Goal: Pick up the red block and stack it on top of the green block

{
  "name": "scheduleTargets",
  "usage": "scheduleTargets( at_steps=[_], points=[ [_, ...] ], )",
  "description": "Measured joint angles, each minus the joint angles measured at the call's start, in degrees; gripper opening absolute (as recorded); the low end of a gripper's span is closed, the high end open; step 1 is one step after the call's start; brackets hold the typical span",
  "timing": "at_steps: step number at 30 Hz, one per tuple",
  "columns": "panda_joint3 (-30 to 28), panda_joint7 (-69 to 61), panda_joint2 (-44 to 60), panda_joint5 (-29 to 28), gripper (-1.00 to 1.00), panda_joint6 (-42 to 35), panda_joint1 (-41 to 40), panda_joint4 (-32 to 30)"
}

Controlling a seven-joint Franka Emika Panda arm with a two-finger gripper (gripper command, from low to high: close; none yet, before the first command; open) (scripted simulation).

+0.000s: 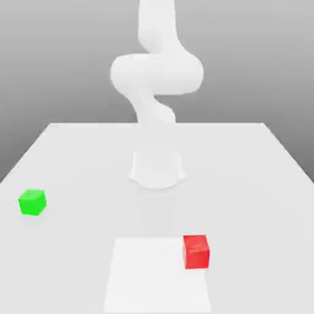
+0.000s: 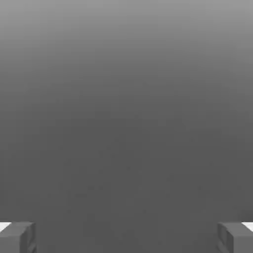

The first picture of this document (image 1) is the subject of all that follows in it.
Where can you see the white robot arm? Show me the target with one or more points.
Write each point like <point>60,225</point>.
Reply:
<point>157,73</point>

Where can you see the small green cube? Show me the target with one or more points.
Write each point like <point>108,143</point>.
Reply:
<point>32,202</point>

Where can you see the small red cube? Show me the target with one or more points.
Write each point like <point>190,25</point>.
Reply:
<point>196,252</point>

